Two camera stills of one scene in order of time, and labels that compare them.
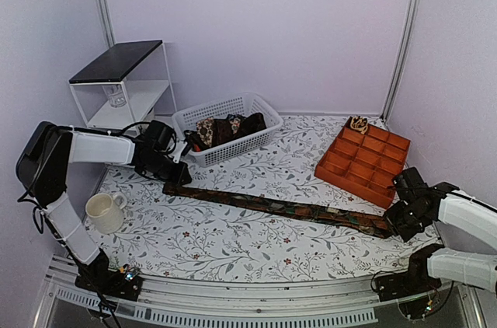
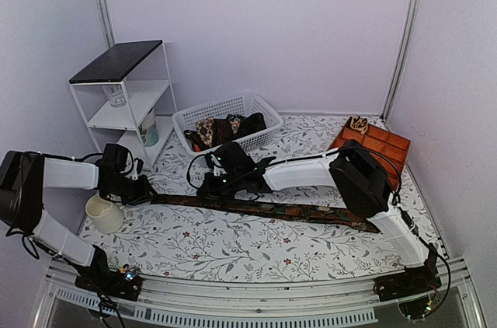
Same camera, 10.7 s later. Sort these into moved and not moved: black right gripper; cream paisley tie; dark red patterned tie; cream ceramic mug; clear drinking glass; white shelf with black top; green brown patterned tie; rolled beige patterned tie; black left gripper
Moved: green brown patterned tie; black left gripper; black right gripper
Not moved: white shelf with black top; rolled beige patterned tie; clear drinking glass; dark red patterned tie; cream paisley tie; cream ceramic mug
